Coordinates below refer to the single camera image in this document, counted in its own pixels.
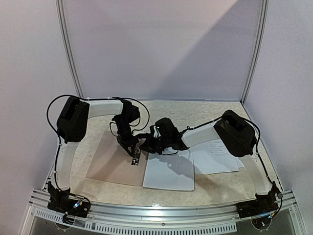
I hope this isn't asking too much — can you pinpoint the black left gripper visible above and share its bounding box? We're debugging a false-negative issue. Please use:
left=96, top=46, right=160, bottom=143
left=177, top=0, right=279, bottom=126
left=114, top=116, right=139, bottom=156

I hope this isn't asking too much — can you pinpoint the brown paper folder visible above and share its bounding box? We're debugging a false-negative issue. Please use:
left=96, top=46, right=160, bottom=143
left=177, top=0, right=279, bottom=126
left=86, top=130, right=148, bottom=187

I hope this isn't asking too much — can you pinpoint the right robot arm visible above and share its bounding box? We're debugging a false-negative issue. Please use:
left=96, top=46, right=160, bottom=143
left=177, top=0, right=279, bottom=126
left=137, top=110, right=283, bottom=213

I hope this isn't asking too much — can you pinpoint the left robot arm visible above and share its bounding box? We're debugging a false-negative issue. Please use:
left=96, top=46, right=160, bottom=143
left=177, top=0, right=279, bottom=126
left=47, top=94, right=140, bottom=212

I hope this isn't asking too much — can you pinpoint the metal folder clip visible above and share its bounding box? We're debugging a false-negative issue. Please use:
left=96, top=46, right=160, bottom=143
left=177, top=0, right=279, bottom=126
left=131, top=148, right=141, bottom=166

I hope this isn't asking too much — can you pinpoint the stack of printed papers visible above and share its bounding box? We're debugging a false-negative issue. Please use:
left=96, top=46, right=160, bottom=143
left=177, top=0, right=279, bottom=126
left=190, top=140, right=244, bottom=175

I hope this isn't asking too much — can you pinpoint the aluminium front rail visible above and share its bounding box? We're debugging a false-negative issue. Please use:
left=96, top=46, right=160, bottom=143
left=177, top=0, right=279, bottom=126
left=28, top=188, right=298, bottom=224

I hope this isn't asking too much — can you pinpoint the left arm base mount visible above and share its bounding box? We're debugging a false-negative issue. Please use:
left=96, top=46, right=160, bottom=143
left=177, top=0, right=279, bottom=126
left=47, top=182, right=91, bottom=218

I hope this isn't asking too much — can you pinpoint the perforated white cable tray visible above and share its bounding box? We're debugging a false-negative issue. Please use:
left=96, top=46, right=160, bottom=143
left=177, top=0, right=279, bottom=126
left=29, top=209, right=237, bottom=235

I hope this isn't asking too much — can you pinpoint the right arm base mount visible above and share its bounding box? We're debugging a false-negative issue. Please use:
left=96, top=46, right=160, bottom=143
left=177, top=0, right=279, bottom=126
left=236, top=194, right=279, bottom=218

